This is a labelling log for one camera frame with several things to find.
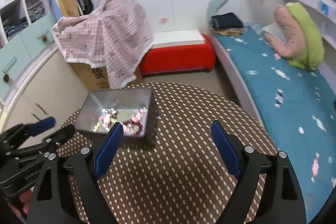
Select pale green bead bracelet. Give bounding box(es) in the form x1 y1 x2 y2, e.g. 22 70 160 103
92 120 106 133

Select pink flower hair clip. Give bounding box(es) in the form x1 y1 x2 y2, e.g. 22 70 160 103
99 113 113 127

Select red bead bracelet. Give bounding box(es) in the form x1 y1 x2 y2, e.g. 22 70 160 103
122 120 145 134

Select pale jade pendant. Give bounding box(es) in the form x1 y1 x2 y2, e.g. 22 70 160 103
116 109 138 122

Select pink charm earrings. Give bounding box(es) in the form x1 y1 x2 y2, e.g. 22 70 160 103
131 107 147 122

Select operator hand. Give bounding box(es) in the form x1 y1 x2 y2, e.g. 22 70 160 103
5 189 33 219

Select pearl earrings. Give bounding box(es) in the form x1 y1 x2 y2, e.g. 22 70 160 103
102 107 117 115

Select brown cardboard box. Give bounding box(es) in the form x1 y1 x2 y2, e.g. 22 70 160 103
71 62 145 91

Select grey metal tin box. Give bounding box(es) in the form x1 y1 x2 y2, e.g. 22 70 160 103
75 87 153 138

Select mint green drawers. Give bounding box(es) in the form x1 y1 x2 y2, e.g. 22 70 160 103
1 13 55 100

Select brown polka dot tablecloth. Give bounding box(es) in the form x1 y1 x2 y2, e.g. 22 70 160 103
98 83 277 223

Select teal bed mattress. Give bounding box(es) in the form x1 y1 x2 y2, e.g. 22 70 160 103
216 28 335 221

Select pink checkered cloth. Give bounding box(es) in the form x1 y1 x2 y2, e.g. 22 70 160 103
51 0 154 89

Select red ottoman bench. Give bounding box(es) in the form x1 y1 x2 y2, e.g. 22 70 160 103
139 34 216 76

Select green and pink quilt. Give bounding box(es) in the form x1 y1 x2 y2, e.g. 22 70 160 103
262 2 325 71

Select white board on ottoman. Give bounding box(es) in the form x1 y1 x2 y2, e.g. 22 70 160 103
152 30 205 49

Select folded dark clothes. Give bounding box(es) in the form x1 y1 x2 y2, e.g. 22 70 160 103
210 12 244 30

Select cream cabinet with handles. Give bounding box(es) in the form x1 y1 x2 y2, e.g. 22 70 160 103
0 48 90 151

